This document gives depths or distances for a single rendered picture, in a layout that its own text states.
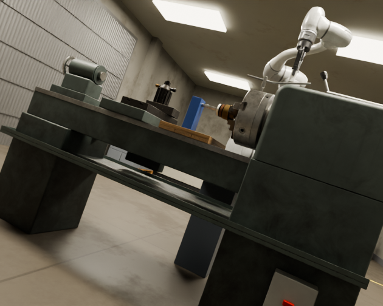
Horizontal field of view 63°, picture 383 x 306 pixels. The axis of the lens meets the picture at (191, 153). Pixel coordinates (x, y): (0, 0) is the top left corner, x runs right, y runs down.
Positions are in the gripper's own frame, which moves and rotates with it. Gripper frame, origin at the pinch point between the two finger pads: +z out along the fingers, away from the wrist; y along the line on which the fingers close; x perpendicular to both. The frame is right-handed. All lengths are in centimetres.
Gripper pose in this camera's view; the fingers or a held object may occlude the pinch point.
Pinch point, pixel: (292, 76)
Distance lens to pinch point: 186.8
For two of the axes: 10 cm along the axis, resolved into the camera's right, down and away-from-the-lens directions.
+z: -3.6, 9.3, -0.8
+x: 8.8, 3.1, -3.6
